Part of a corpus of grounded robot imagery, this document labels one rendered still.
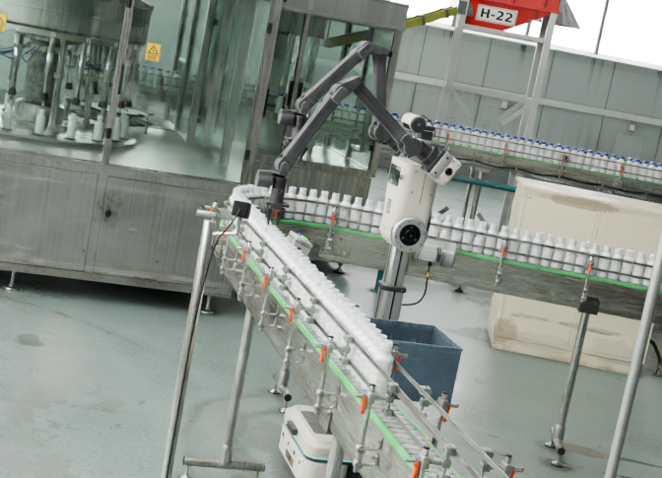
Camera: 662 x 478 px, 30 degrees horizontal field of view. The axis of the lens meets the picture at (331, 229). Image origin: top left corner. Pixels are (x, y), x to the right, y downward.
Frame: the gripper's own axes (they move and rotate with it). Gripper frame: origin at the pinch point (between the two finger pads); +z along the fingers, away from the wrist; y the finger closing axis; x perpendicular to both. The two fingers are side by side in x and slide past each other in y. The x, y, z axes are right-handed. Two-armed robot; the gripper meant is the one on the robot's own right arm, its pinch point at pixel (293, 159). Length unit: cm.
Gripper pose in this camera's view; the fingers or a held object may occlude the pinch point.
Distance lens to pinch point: 554.2
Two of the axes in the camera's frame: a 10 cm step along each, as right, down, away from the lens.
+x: 2.5, 2.0, -9.5
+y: -9.5, -1.4, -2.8
